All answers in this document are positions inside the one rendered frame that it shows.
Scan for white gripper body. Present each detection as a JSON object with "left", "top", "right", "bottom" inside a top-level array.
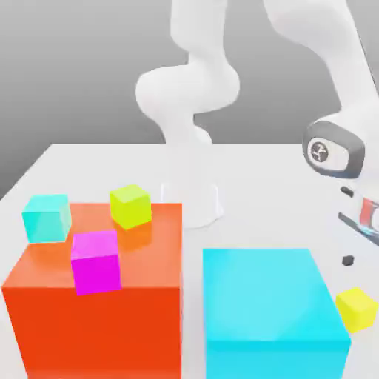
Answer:
[{"left": 336, "top": 185, "right": 379, "bottom": 269}]

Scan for small lime yellow cube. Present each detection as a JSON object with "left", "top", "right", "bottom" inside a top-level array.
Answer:
[{"left": 109, "top": 183, "right": 152, "bottom": 231}]

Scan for small magenta cube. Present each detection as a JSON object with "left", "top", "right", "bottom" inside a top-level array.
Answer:
[{"left": 70, "top": 229, "right": 123, "bottom": 296}]

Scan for small cyan cube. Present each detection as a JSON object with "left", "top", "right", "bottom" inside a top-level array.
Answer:
[{"left": 21, "top": 193, "right": 73, "bottom": 244}]

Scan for large cyan box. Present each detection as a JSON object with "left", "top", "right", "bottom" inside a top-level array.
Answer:
[{"left": 202, "top": 247, "right": 352, "bottom": 379}]

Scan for large orange box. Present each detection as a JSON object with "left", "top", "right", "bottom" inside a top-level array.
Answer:
[{"left": 1, "top": 202, "right": 183, "bottom": 379}]

